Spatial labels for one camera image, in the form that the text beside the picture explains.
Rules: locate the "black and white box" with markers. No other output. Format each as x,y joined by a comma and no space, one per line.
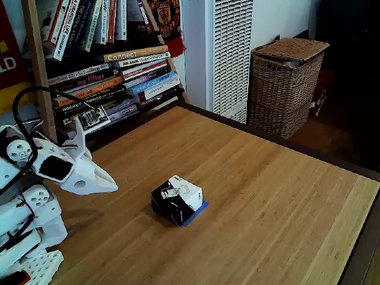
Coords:
178,199

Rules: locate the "black Rocket Science book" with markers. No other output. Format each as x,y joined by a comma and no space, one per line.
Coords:
69,108

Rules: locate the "lavender spine book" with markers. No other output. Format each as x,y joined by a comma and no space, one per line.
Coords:
127,112

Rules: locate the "orange spine flat book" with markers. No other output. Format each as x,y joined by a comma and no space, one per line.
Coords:
98,88

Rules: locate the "black no filter book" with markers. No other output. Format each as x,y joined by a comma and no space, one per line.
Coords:
89,80

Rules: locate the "grey spine book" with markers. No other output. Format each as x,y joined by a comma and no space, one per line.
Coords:
77,74

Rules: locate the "white perforated mounting plate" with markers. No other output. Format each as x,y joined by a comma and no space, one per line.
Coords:
44,267

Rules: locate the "wooden ladder bookshelf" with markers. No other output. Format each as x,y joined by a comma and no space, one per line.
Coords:
40,74

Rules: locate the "black spine book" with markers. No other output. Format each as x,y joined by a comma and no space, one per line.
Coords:
160,98

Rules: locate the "blue spine book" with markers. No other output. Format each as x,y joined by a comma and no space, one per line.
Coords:
154,83

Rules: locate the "purple spine book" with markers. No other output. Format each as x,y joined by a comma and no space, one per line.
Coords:
148,77

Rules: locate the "thick white spine book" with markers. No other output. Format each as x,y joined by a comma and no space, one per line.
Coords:
161,89

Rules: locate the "red white striped book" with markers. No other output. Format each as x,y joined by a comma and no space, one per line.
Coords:
142,69

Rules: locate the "blue tape square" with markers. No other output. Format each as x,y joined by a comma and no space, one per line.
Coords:
205,205

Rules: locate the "red black clamp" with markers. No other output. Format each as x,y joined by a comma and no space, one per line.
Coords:
15,279

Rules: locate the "white Modern Romance book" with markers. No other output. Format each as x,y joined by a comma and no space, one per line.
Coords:
142,59

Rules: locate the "tan Connect book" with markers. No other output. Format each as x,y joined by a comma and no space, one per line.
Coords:
133,54

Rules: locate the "white Financial Life book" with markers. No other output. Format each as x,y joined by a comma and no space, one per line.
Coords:
66,32

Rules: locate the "green spine book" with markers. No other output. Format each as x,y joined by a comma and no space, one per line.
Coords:
92,26

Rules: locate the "black Moral Animal book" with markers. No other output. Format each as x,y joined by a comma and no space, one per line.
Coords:
77,26

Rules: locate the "narrow white book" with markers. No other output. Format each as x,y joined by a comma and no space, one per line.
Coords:
104,23

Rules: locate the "red spine book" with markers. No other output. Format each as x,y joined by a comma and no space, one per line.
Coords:
58,23

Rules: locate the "orange spine upright book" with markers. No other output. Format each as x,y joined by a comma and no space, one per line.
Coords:
111,20

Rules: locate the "white spine upright book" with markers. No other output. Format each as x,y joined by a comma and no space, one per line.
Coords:
121,20

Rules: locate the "thin red leaning book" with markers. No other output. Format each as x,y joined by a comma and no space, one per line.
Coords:
145,17

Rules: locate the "red football scarf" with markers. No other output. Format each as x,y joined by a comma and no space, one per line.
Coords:
166,17

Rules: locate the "white louvered heater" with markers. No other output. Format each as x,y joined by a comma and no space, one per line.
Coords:
231,59

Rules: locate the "wicker laundry basket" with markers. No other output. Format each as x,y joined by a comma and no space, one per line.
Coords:
282,89

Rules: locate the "red bag white print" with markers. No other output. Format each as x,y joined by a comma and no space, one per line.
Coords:
322,89

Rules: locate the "camera on white bracket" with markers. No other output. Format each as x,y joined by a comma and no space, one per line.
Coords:
80,133

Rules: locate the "red yellow wall banner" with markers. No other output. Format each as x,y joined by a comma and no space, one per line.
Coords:
9,44

